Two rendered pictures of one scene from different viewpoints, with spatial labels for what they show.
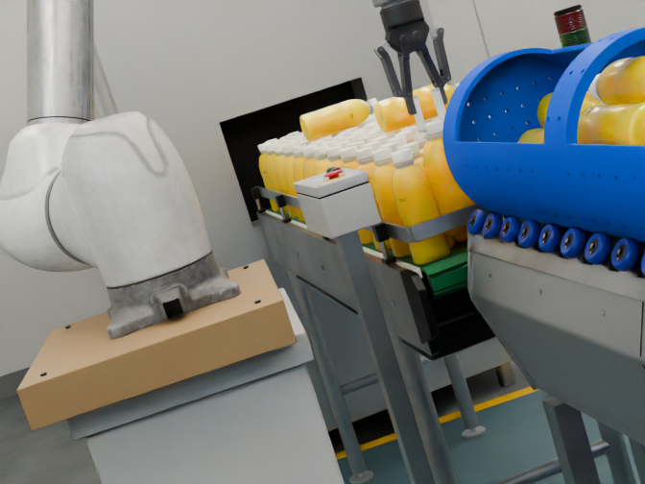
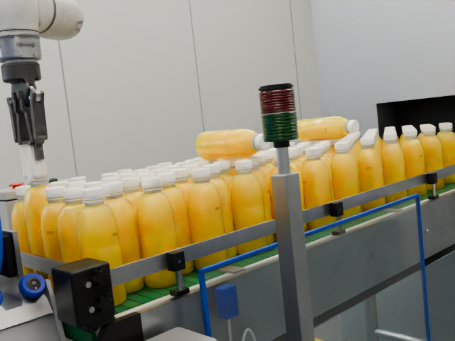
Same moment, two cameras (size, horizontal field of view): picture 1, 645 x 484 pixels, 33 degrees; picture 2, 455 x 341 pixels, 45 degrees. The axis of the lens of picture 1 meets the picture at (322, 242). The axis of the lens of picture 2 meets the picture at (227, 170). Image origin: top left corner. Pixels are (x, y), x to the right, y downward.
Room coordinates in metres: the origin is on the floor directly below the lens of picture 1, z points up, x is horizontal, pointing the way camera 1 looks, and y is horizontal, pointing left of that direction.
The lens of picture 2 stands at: (1.74, -1.43, 1.21)
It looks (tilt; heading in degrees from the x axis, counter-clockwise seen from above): 5 degrees down; 58
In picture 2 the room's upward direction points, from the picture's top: 6 degrees counter-clockwise
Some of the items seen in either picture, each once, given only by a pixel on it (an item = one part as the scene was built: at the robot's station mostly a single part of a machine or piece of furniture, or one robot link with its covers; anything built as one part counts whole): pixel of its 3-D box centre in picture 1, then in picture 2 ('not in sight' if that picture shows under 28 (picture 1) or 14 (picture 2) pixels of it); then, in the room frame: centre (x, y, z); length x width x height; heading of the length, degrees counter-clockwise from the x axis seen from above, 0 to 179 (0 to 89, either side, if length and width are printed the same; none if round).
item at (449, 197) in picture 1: (448, 181); (45, 225); (2.00, -0.26, 1.03); 0.07 x 0.07 x 0.19
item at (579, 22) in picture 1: (570, 21); (277, 101); (2.34, -0.65, 1.23); 0.06 x 0.06 x 0.04
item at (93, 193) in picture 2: not in sight; (93, 195); (2.04, -0.48, 1.10); 0.04 x 0.04 x 0.02
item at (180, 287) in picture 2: not in sight; (177, 273); (2.16, -0.54, 0.94); 0.03 x 0.02 x 0.08; 11
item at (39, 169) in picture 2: (440, 107); (38, 160); (2.00, -0.28, 1.17); 0.03 x 0.01 x 0.07; 11
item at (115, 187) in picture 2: not in sight; (113, 189); (2.10, -0.43, 1.10); 0.04 x 0.04 x 0.02
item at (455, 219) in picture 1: (510, 200); (48, 265); (1.98, -0.36, 0.96); 0.40 x 0.01 x 0.03; 101
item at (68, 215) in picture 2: not in sight; (80, 246); (2.03, -0.41, 1.00); 0.07 x 0.07 x 0.19
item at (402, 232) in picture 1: (311, 206); not in sight; (2.73, 0.00, 0.96); 1.60 x 0.01 x 0.03; 11
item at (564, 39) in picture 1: (576, 41); (279, 126); (2.34, -0.65, 1.18); 0.06 x 0.06 x 0.05
